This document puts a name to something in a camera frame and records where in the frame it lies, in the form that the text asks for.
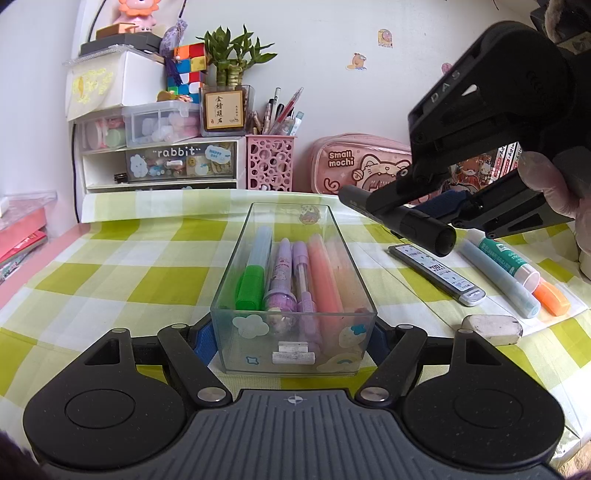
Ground black cable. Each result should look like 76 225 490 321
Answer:
69 0 122 224

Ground grey white eraser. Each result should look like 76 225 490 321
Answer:
461 314 523 346

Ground pink lion figurine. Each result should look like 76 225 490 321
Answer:
115 0 160 31

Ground lucky bamboo plant pot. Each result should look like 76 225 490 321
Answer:
199 25 276 137

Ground pink highlighter pen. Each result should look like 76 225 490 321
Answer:
308 234 352 357

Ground black flat box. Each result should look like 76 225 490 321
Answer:
79 32 161 56

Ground clear storage box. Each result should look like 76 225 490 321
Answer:
75 100 200 152

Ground pens in holder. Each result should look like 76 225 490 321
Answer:
249 87 304 137

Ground white green glue stick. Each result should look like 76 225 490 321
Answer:
466 230 541 293

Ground pencil lead refill case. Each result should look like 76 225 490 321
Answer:
388 244 486 307

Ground green checkered tablecloth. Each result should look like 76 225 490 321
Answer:
1 190 590 458

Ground pink cartoon pencil case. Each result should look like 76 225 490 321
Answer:
310 133 412 195

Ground black grey marker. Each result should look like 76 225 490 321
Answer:
339 185 457 257

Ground pink cartoon book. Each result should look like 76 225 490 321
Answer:
444 150 497 194

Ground blue grey marker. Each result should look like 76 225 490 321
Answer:
458 240 541 319

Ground pink perforated pen holder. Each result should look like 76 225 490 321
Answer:
246 135 295 192

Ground rubik cube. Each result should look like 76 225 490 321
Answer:
166 42 207 103

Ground orange cap highlighter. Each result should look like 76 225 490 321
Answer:
533 279 571 316

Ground purple cartoon pen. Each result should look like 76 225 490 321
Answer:
264 238 297 335

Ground white drawer organizer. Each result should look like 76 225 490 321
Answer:
81 137 246 193

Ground white cardboard box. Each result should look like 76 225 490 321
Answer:
64 45 165 122

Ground lilac mechanical pencil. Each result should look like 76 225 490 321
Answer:
293 241 322 354

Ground clear plastic organizer box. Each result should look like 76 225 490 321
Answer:
211 203 377 376

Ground green cap highlighter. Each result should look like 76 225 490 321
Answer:
235 226 273 311

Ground gloved right hand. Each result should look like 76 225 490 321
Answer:
518 152 591 278

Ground purple tassel charm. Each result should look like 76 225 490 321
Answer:
159 18 187 58

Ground clear tray with pink books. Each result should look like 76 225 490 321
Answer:
1 191 57 283

